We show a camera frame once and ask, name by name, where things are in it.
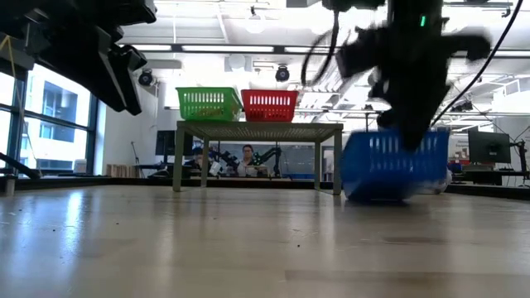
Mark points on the red plastic basket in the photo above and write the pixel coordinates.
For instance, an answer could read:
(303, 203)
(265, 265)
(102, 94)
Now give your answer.
(269, 105)

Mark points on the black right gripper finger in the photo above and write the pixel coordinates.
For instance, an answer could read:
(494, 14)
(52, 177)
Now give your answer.
(389, 119)
(416, 130)

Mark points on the person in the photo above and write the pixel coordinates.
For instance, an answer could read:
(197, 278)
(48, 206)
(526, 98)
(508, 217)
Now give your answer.
(247, 163)

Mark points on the green plastic basket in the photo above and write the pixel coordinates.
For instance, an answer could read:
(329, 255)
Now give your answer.
(207, 103)

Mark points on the black ceiling spotlight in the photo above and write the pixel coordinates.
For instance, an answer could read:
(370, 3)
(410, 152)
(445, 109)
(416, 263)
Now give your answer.
(145, 78)
(282, 73)

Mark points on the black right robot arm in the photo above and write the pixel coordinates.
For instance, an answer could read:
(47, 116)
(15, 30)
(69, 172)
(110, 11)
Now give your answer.
(414, 12)

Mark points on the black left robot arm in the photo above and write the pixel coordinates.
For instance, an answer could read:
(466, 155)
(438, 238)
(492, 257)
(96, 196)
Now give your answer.
(62, 10)

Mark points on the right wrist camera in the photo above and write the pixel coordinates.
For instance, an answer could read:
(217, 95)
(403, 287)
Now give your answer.
(358, 54)

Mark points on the black background robot arm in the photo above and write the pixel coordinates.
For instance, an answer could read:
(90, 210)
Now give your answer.
(225, 159)
(269, 155)

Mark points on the pale green perforated metal shelf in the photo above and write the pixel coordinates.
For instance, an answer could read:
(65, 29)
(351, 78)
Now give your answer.
(256, 131)

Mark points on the black monitor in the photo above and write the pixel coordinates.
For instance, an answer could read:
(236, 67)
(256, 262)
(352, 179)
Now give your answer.
(170, 142)
(488, 147)

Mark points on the wooden box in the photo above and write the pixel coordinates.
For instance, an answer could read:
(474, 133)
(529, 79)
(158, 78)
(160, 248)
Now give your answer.
(121, 170)

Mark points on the blue plastic basket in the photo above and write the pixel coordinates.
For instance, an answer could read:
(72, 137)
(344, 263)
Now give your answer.
(372, 174)

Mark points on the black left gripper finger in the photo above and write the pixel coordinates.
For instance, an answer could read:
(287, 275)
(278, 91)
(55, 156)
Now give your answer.
(116, 78)
(134, 66)

